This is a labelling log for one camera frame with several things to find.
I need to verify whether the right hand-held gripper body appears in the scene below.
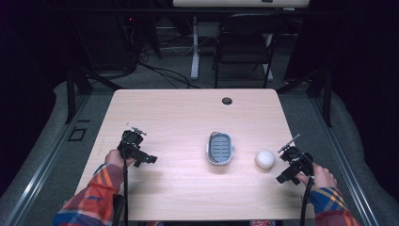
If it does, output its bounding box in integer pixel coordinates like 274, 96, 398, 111
277, 134, 315, 177

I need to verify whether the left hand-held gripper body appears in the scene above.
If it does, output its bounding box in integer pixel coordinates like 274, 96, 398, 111
117, 126, 149, 158

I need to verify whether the white round soap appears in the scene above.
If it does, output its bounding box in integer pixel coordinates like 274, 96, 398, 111
254, 149, 277, 170

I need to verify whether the grey soap dish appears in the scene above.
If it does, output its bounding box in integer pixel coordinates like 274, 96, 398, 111
205, 131, 235, 167

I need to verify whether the person's left hand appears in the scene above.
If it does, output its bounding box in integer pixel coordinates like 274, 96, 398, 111
104, 148, 136, 170

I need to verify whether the person's right hand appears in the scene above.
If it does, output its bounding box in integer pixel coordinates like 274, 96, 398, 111
295, 162, 339, 191

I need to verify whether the black metal stand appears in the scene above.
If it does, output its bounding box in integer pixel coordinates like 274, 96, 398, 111
276, 64, 334, 128
64, 66, 124, 125

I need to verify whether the white desk leg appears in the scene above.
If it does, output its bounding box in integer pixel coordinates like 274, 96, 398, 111
190, 16, 200, 81

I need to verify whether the black folding chair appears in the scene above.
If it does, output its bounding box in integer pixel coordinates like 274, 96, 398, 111
212, 12, 286, 89

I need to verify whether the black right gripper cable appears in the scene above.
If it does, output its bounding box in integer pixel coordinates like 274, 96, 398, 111
298, 175, 315, 226

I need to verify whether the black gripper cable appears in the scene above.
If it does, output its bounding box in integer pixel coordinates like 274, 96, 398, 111
298, 175, 315, 226
121, 131, 130, 226

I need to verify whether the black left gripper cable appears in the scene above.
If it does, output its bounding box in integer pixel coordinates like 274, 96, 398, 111
121, 131, 130, 226

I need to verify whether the black floor cable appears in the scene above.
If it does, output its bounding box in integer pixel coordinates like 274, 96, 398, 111
136, 60, 201, 89

